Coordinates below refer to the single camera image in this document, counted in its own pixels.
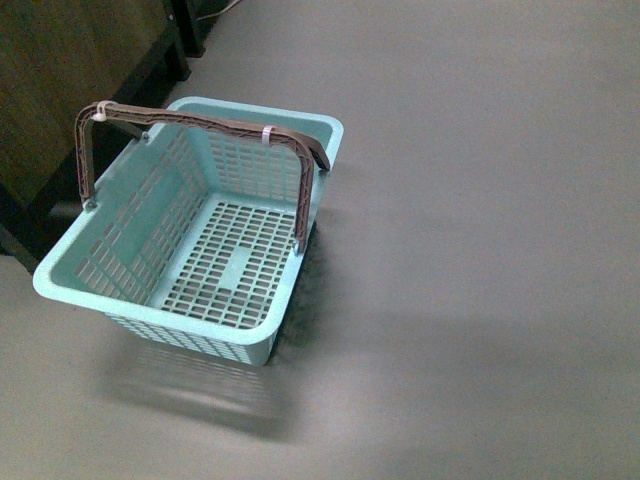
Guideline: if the brown basket handle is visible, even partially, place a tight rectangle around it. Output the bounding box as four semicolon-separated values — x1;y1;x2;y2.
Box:
74;100;331;255

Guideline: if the light green plastic basket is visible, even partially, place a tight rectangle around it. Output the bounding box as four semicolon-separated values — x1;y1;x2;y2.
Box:
33;97;344;365

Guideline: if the dark wooden furniture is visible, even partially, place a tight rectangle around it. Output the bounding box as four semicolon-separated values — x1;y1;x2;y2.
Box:
1;1;203;272

